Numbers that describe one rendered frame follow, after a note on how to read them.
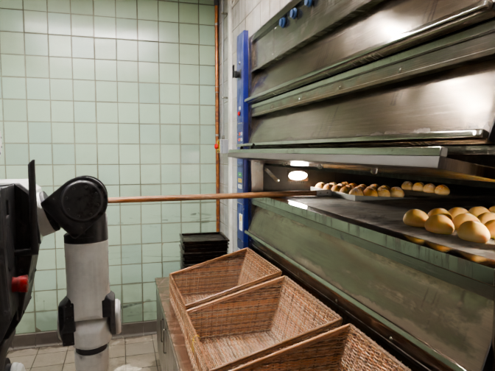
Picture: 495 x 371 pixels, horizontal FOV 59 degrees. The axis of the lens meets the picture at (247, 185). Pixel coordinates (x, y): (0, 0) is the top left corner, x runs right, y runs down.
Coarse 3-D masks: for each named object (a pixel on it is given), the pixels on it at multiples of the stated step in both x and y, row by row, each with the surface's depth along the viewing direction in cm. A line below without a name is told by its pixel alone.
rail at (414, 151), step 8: (232, 152) 250; (240, 152) 233; (248, 152) 218; (256, 152) 205; (264, 152) 193; (272, 152) 184; (280, 152) 174; (288, 152) 166; (296, 152) 158; (304, 152) 151; (312, 152) 145; (320, 152) 139; (328, 152) 134; (336, 152) 129; (344, 152) 124; (352, 152) 120; (360, 152) 116; (368, 152) 112; (376, 152) 109; (384, 152) 106; (392, 152) 103; (400, 152) 100; (408, 152) 97; (416, 152) 94; (424, 152) 92; (432, 152) 89; (440, 152) 87
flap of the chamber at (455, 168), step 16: (256, 160) 239; (272, 160) 200; (288, 160) 170; (304, 160) 150; (320, 160) 138; (336, 160) 128; (352, 160) 119; (368, 160) 112; (384, 160) 105; (400, 160) 99; (416, 160) 94; (432, 160) 89; (448, 160) 88; (432, 176) 114; (448, 176) 104; (464, 176) 96; (480, 176) 90
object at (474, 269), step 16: (288, 208) 207; (304, 208) 189; (336, 224) 161; (352, 224) 150; (368, 224) 149; (368, 240) 140; (384, 240) 132; (400, 240) 124; (416, 240) 122; (416, 256) 117; (432, 256) 111; (448, 256) 106; (464, 256) 103; (480, 256) 103; (464, 272) 101; (480, 272) 96
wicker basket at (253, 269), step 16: (224, 256) 258; (240, 256) 262; (256, 256) 243; (176, 272) 250; (192, 272) 253; (208, 272) 256; (224, 272) 259; (240, 272) 262; (256, 272) 239; (272, 272) 219; (176, 288) 223; (192, 288) 254; (208, 288) 257; (224, 288) 260; (240, 288) 205; (176, 304) 226; (192, 304) 199; (224, 304) 241; (208, 320) 202
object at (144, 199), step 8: (256, 192) 232; (264, 192) 233; (272, 192) 234; (280, 192) 235; (288, 192) 236; (296, 192) 237; (304, 192) 238; (312, 192) 240; (112, 200) 212; (120, 200) 213; (128, 200) 214; (136, 200) 215; (144, 200) 216; (152, 200) 217; (160, 200) 219; (168, 200) 220; (176, 200) 221; (184, 200) 222
